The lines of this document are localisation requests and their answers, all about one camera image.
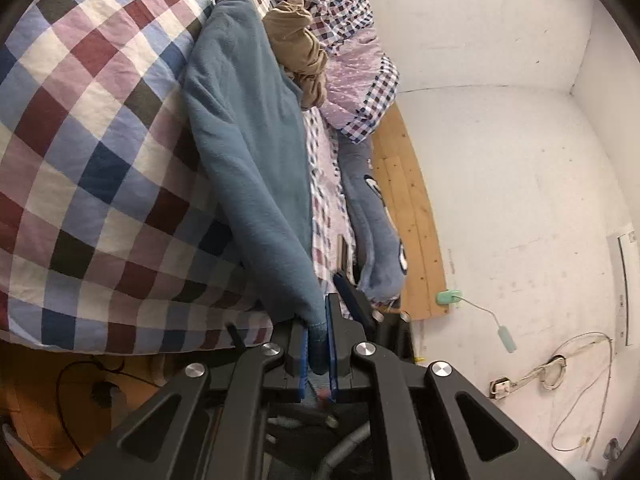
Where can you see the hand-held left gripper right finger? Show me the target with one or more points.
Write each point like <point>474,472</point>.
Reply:
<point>331,350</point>

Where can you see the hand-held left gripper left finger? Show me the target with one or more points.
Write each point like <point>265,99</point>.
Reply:
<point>301,360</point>

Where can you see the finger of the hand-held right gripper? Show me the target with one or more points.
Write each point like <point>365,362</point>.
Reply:
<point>352,302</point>

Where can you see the teal sweatshirt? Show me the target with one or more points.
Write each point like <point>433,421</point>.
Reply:
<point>250,160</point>

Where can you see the blue plush penguin pillow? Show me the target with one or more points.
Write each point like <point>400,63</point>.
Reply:
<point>372,220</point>

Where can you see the wooden headboard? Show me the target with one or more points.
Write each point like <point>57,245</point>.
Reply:
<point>410,210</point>

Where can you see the checked lilac pillow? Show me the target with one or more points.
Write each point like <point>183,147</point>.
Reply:
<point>360,90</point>

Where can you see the white air conditioner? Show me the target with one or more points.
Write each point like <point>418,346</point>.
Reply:
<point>627,290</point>

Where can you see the tan garment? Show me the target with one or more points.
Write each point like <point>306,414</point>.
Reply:
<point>300,55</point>

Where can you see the checked bed sheet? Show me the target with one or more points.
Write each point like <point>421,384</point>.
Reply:
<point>100,160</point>

